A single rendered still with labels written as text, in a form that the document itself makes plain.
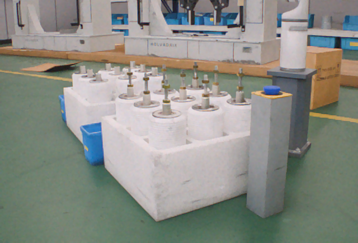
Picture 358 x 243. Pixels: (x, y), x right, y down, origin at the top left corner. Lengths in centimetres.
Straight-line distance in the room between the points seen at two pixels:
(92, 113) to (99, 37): 291
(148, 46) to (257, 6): 113
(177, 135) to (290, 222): 36
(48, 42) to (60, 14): 376
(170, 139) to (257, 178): 24
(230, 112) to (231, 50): 207
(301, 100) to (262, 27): 176
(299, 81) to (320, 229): 55
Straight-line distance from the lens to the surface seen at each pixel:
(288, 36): 132
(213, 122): 97
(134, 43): 367
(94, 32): 420
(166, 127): 91
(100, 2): 427
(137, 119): 102
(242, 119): 104
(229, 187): 104
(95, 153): 128
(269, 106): 86
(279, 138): 91
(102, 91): 140
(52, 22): 831
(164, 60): 337
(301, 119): 135
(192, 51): 328
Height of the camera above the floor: 51
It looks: 15 degrees down
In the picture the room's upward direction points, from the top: 1 degrees counter-clockwise
